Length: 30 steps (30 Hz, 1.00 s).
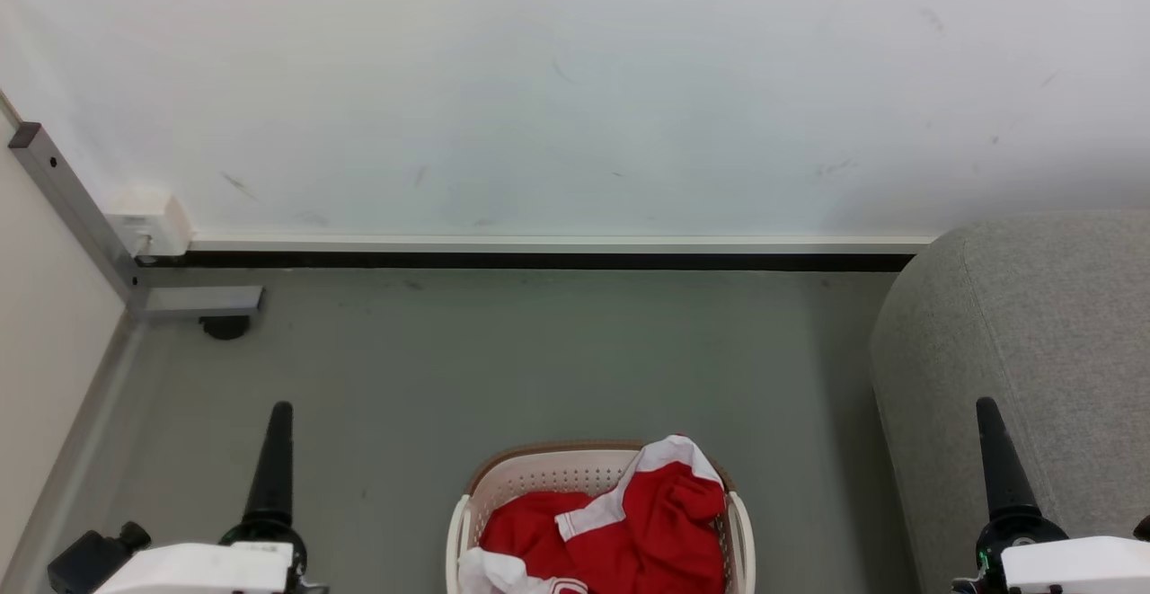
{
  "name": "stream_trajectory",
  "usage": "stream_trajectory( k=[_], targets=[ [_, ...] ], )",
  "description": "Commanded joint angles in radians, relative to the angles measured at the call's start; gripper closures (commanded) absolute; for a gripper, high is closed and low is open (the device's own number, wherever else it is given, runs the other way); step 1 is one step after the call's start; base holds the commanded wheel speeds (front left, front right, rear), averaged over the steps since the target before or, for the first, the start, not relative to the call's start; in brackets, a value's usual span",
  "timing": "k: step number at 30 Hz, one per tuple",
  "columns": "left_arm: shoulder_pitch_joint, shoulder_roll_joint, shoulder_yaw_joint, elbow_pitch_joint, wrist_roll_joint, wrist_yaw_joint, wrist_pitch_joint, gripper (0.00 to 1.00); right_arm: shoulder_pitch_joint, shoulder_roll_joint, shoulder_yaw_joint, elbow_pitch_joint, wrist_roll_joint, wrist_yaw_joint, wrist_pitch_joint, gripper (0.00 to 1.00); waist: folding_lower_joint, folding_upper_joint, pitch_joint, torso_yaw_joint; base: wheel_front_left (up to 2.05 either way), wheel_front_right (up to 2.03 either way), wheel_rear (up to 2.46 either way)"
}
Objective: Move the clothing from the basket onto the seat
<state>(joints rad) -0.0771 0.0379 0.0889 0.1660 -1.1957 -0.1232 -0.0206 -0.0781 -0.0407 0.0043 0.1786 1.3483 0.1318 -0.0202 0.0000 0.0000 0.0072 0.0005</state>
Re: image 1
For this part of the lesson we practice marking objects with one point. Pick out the grey fabric sofa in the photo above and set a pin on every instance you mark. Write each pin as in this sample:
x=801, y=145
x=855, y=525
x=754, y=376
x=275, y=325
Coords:
x=1060, y=324

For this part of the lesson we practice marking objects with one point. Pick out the grey metal frame rail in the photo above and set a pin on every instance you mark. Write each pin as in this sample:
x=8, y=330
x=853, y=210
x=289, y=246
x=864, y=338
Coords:
x=72, y=203

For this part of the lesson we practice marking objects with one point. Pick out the black round frame foot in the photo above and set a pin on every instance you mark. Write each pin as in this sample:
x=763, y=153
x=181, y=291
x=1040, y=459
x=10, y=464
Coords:
x=225, y=328

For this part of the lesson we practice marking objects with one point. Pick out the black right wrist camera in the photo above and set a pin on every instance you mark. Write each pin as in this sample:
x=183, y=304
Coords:
x=1143, y=527

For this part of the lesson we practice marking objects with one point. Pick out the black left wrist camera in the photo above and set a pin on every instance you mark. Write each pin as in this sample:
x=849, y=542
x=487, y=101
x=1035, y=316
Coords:
x=90, y=560

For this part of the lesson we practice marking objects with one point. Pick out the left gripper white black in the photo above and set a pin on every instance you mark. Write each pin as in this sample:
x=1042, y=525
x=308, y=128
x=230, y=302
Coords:
x=207, y=569

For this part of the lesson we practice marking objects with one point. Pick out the dark baseboard strip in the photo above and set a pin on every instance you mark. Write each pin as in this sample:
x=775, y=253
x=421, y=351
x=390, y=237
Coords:
x=539, y=261

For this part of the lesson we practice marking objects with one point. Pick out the cream perforated laundry basket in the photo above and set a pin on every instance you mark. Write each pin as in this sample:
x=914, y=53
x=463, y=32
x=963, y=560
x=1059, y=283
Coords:
x=539, y=473

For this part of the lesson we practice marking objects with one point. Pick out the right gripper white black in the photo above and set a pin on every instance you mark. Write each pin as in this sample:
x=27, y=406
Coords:
x=1078, y=567

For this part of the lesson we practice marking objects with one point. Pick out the red and white garment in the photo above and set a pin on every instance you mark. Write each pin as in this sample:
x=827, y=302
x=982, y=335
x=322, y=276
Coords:
x=651, y=527

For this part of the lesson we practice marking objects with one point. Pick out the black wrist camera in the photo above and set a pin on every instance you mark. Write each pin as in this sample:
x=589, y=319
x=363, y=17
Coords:
x=90, y=560
x=1143, y=527

